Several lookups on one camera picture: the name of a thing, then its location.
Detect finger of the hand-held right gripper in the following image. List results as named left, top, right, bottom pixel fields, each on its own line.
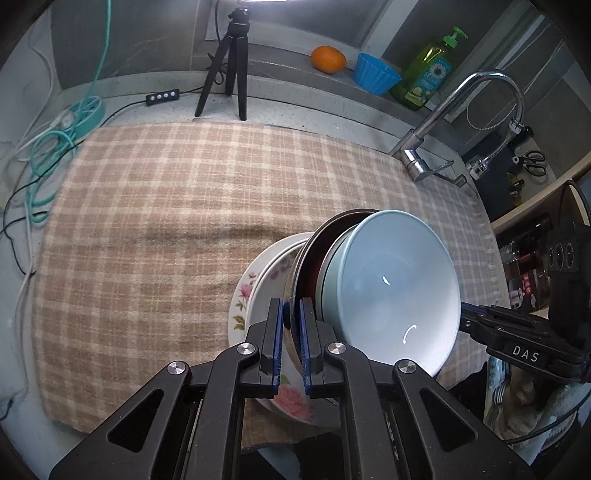
left=458, top=302, right=494, bottom=344

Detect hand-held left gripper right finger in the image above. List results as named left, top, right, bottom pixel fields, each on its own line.
left=299, top=298, right=536, bottom=480

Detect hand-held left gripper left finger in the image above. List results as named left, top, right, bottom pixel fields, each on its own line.
left=48, top=298, right=283, bottom=480

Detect large rose floral plate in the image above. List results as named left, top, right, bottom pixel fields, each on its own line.
left=247, top=240, right=319, bottom=423

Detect small flower floral plate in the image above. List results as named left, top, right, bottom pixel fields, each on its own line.
left=228, top=232, right=315, bottom=347

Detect plain stainless steel bowl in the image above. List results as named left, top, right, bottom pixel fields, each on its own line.
left=286, top=209, right=377, bottom=407

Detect white ceramic bowl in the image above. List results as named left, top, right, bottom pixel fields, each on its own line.
left=321, top=209, right=461, bottom=377

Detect red and black box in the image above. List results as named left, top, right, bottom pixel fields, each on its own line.
left=510, top=272, right=550, bottom=310

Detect dark bottle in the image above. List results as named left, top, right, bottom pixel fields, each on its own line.
left=501, top=217, right=552, bottom=264

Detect beige wooden shelf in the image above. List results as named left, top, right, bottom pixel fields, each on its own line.
left=489, top=161, right=591, bottom=241

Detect dark blue knife block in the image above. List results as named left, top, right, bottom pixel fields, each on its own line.
left=475, top=124, right=561, bottom=217

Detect checkered beige cloth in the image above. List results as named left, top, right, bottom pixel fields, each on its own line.
left=34, top=121, right=502, bottom=450

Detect chrome faucet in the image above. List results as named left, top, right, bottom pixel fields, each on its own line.
left=388, top=69, right=525, bottom=182

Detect green dish soap bottle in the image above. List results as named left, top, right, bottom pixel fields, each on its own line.
left=389, top=26, right=468, bottom=110

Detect blue ribbed cup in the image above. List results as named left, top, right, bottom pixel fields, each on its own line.
left=354, top=52, right=402, bottom=96

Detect orange mandarin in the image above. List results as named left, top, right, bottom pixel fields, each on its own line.
left=311, top=45, right=347, bottom=75

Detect black tripod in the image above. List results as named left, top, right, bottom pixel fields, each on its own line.
left=194, top=7, right=250, bottom=121

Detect flexible chrome sprayer hose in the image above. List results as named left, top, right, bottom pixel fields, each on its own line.
left=466, top=117, right=532, bottom=178

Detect black handled scissors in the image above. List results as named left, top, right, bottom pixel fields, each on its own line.
left=512, top=150, right=548, bottom=177

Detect hanging metal hose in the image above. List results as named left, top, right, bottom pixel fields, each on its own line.
left=466, top=85, right=515, bottom=127

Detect black inline cable remote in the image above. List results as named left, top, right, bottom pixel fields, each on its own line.
left=145, top=89, right=180, bottom=108

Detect black cable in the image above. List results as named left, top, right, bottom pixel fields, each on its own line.
left=0, top=102, right=148, bottom=278

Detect teal cable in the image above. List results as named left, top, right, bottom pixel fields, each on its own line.
left=18, top=0, right=114, bottom=210

